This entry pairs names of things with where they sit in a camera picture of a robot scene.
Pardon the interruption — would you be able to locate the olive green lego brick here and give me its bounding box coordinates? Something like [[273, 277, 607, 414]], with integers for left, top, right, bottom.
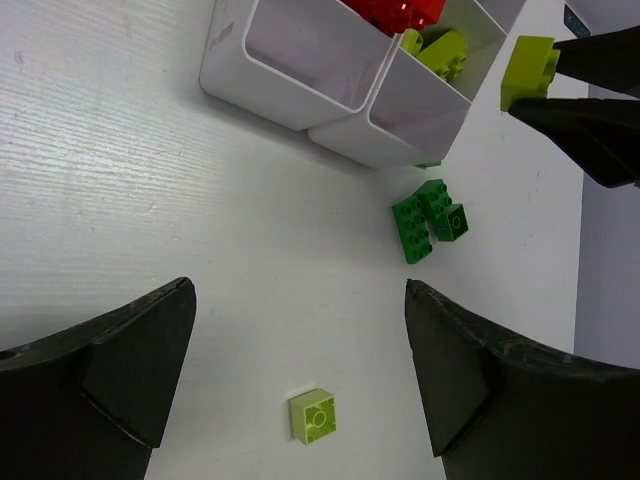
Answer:
[[400, 29, 424, 57]]

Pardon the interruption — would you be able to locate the lime green small lego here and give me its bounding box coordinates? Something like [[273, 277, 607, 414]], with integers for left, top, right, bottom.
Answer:
[[500, 35, 560, 112]]

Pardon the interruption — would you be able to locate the lime lego brick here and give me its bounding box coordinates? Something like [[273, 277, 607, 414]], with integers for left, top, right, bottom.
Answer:
[[288, 388, 337, 445]]

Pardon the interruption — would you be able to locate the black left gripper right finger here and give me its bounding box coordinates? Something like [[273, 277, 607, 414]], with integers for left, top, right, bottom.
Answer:
[[405, 280, 639, 479]]

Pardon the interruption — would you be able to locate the white right divided container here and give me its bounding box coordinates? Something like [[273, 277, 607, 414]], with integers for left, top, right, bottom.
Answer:
[[308, 1, 524, 169]]

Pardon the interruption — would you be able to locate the green L-shaped lego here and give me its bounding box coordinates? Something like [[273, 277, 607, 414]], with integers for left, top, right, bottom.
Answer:
[[414, 179, 453, 221]]

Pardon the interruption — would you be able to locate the green square lego brick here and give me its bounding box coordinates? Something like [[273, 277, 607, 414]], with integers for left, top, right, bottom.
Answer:
[[414, 159, 443, 169]]

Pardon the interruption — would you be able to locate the lime green sloped lego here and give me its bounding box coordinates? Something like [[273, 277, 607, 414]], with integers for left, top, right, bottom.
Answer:
[[416, 30, 468, 82]]

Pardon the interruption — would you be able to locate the white divided container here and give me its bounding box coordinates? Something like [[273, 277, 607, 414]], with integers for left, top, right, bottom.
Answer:
[[199, 0, 394, 131], [308, 1, 524, 169]]

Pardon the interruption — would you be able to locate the blue table label right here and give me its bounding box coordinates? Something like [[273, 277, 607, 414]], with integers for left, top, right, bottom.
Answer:
[[563, 4, 591, 38]]

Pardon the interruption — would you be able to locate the white left divided container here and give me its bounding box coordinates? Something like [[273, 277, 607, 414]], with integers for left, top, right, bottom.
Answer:
[[199, 0, 394, 131]]

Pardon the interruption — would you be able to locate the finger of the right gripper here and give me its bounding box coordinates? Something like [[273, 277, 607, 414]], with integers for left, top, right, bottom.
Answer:
[[508, 98, 639, 188], [553, 26, 640, 96]]

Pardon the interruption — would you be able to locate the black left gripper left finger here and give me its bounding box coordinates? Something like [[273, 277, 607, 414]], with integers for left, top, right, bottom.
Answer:
[[1, 277, 196, 479]]

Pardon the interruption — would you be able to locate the red lego brick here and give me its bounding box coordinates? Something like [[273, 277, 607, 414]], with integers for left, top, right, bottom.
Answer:
[[343, 0, 446, 36]]

